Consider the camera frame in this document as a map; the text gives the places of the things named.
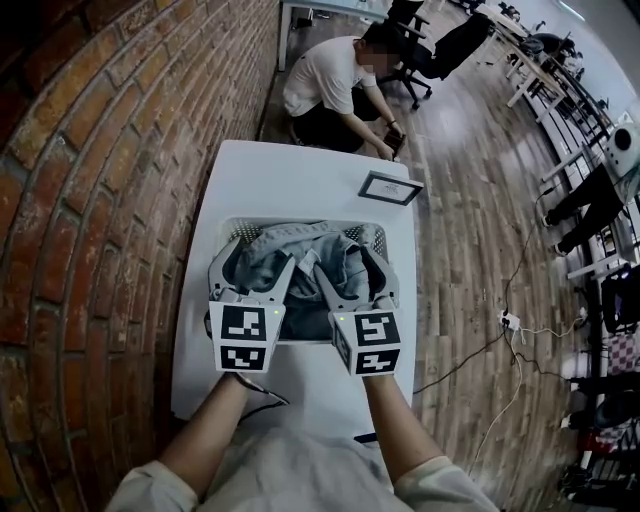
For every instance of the white power strip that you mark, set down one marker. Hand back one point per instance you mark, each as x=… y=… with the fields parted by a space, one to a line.
x=511 y=320

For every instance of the checkered cloth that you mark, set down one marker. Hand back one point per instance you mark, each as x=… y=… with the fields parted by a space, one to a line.
x=624 y=355

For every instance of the black metal rack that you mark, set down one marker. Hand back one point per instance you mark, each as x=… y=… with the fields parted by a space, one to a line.
x=595 y=320

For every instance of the black framed card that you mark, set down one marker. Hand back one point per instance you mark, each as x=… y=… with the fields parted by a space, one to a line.
x=390 y=188

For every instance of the black office chair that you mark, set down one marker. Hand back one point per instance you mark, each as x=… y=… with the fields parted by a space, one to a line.
x=460 y=45
x=406 y=9

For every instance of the white plastic basket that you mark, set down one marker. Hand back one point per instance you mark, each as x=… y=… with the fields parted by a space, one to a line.
x=241 y=229

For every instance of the white desk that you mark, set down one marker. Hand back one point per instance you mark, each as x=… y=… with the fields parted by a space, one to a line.
x=283 y=40

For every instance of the grey clothes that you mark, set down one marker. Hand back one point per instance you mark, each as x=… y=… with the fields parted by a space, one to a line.
x=267 y=260

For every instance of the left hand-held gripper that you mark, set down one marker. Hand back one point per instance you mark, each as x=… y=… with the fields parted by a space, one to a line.
x=245 y=330

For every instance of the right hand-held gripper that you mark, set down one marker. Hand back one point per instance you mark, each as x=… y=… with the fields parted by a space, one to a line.
x=372 y=340

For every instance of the person's right forearm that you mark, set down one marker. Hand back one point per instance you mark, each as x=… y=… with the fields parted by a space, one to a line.
x=400 y=430

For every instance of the person's white shirt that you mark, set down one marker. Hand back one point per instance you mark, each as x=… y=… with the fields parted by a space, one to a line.
x=290 y=475

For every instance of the person's left forearm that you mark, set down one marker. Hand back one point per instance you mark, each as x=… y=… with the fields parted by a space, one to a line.
x=210 y=430

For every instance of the row of white desks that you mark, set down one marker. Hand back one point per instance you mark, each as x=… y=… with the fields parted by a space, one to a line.
x=545 y=80

